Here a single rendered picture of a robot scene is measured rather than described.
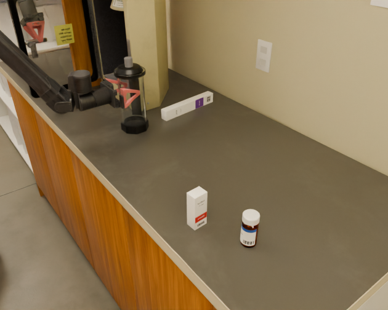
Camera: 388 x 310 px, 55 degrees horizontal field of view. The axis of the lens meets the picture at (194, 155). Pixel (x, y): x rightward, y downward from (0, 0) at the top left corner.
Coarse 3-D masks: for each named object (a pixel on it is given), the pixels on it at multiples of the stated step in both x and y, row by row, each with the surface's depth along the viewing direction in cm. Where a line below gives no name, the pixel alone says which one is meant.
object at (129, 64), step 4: (124, 60) 126; (128, 60) 125; (124, 64) 127; (128, 64) 126; (132, 64) 127; (136, 64) 129; (120, 68) 126; (124, 68) 126; (128, 68) 126; (132, 68) 126; (136, 68) 126; (140, 68) 127; (116, 72) 126; (120, 72) 125; (124, 72) 125; (128, 72) 125; (132, 72) 125; (136, 72) 125
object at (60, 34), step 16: (32, 0) 136; (48, 0) 139; (64, 0) 143; (80, 0) 148; (32, 16) 138; (48, 16) 142; (64, 16) 146; (80, 16) 150; (32, 32) 140; (48, 32) 144; (64, 32) 148; (80, 32) 153; (48, 48) 146; (64, 48) 151; (80, 48) 156; (48, 64) 149; (64, 64) 154; (80, 64) 159; (64, 80) 156; (32, 96) 150
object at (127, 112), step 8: (144, 72) 127; (120, 80) 127; (128, 80) 126; (136, 80) 126; (128, 88) 127; (136, 88) 128; (144, 88) 132; (128, 96) 129; (144, 96) 133; (136, 104) 131; (144, 104) 134; (128, 112) 132; (136, 112) 132; (144, 112) 135; (128, 120) 134; (136, 120) 134; (144, 120) 136
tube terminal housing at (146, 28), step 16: (128, 0) 128; (144, 0) 132; (160, 0) 143; (128, 16) 130; (144, 16) 134; (160, 16) 145; (128, 32) 134; (144, 32) 137; (160, 32) 147; (144, 48) 140; (160, 48) 149; (144, 64) 143; (160, 64) 151; (144, 80) 146; (160, 80) 154; (160, 96) 156
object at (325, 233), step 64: (0, 64) 201; (64, 128) 141; (192, 128) 141; (256, 128) 141; (128, 192) 108; (256, 192) 108; (320, 192) 108; (384, 192) 108; (192, 256) 88; (256, 256) 88; (320, 256) 88; (384, 256) 88
